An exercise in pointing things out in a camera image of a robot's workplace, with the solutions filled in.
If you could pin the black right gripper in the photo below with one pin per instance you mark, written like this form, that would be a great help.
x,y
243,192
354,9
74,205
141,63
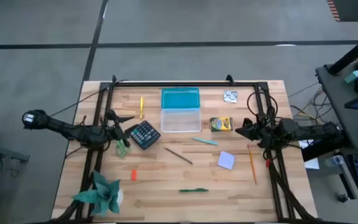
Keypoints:
x,y
266,132

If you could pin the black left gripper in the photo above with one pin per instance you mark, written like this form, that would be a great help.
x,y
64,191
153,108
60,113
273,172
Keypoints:
x,y
117,132

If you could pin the black calculator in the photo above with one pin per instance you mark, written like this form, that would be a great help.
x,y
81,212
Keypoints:
x,y
145,135

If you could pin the green scissors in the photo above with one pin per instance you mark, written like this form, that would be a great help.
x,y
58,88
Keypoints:
x,y
122,148

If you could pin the teal pen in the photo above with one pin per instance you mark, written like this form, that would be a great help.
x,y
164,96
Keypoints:
x,y
205,141

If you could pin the brown pencil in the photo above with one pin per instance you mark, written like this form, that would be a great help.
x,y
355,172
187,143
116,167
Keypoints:
x,y
179,155

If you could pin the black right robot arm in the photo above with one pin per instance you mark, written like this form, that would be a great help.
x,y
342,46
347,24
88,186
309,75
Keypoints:
x,y
315,130

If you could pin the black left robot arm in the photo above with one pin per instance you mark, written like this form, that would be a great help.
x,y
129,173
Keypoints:
x,y
73,132

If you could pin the yellow green crayon box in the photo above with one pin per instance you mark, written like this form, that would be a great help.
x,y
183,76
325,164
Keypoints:
x,y
221,124

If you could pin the orange pencil pink eraser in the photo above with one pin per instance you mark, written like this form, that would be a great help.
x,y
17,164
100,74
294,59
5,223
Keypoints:
x,y
252,165

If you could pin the lavender sticky note pad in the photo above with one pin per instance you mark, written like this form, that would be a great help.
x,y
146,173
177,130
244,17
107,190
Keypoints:
x,y
226,160

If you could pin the clear pencil case teal lid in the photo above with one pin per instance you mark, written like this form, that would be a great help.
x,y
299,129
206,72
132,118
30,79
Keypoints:
x,y
180,109

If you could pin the white paper sheet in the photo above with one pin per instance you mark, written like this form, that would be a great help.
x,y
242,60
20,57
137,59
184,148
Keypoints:
x,y
312,163

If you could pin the white plant pot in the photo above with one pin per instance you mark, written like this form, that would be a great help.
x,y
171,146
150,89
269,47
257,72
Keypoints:
x,y
121,197

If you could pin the green artificial plant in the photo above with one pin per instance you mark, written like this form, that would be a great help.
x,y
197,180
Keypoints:
x,y
102,194

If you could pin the green pen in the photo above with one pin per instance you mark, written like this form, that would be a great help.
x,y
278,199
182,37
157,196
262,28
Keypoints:
x,y
194,190

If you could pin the clear water bottle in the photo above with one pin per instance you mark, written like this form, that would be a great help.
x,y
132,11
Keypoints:
x,y
334,160

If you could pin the black side desk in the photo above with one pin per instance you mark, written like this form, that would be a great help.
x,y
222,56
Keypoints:
x,y
337,102

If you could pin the small teal box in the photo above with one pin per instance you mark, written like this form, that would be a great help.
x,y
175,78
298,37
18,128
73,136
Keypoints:
x,y
352,76

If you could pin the black caster wheel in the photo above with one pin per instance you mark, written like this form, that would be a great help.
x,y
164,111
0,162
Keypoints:
x,y
343,198

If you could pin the black diagonal pole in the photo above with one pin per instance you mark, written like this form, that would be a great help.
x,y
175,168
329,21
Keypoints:
x,y
353,53

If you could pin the black mat red striped edge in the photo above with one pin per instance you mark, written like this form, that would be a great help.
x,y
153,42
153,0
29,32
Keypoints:
x,y
350,9

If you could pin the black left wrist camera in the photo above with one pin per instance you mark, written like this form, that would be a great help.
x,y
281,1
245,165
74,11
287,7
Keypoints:
x,y
111,115

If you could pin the black aluminium table frame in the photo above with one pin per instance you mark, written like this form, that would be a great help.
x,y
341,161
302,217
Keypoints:
x,y
182,84

